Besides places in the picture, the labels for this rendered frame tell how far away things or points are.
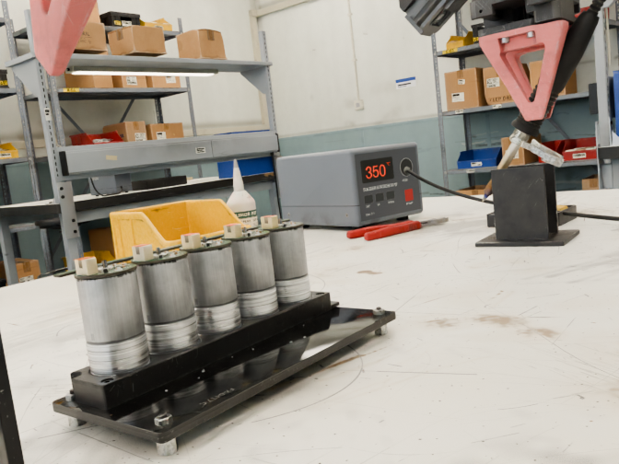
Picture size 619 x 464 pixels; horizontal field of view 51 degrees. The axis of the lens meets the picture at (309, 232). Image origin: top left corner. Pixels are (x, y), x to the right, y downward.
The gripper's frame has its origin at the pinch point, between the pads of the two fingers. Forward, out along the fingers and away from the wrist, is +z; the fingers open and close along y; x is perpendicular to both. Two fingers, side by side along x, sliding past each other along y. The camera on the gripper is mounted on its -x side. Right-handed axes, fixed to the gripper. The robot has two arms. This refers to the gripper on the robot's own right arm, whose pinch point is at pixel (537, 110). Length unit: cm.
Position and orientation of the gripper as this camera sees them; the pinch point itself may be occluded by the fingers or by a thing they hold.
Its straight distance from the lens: 59.1
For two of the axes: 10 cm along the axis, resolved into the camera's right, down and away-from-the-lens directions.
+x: 8.2, -0.5, -5.7
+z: 1.4, 9.8, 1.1
